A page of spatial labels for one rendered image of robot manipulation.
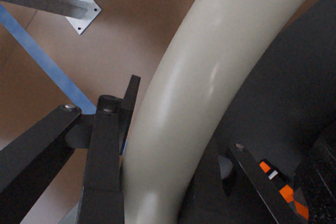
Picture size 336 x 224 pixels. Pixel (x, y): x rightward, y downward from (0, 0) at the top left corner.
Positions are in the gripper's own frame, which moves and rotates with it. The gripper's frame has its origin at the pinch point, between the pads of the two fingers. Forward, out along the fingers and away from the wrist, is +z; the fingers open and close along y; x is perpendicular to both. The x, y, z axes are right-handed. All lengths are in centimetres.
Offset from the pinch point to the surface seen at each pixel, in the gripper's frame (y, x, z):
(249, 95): 52, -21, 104
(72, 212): -10, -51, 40
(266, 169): 70, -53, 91
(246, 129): 56, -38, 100
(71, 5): -45, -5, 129
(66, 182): -31, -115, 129
